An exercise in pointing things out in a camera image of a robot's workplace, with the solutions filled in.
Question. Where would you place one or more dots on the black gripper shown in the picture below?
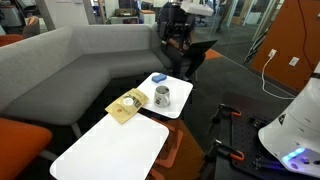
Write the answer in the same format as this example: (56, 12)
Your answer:
(180, 25)

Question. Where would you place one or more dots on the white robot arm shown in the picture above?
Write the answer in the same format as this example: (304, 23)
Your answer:
(300, 126)

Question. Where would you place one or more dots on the seated person in dark clothes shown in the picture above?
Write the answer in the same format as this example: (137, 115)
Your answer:
(176, 60)

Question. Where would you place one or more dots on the black laptop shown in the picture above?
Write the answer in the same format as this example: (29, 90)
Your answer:
(200, 47)

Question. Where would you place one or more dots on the black office chair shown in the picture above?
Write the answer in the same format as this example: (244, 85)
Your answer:
(201, 20)

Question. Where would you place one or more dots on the white cabinet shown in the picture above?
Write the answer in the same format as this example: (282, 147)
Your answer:
(147, 17)

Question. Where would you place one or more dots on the blue sponge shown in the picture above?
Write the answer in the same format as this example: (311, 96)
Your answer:
(159, 78)

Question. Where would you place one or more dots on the wooden cutting board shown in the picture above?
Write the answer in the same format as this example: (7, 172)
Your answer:
(125, 108)

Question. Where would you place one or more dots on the orange and black clamp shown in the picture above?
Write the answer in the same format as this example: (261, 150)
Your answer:
(230, 154)
(230, 112)

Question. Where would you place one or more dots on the grey corner sofa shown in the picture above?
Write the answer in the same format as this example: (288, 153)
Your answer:
(66, 66)

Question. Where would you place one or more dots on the black perforated mounting board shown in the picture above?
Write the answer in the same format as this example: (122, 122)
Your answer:
(243, 133)

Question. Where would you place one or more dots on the grey and orange chair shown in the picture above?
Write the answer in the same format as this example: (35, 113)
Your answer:
(31, 26)

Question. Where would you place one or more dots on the orange armchair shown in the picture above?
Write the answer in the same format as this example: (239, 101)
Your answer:
(10, 39)

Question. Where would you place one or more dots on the orange seat cushion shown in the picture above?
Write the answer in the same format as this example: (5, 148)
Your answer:
(20, 146)

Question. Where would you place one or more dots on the white wall outlet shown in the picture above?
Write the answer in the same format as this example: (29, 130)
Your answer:
(294, 61)
(272, 53)

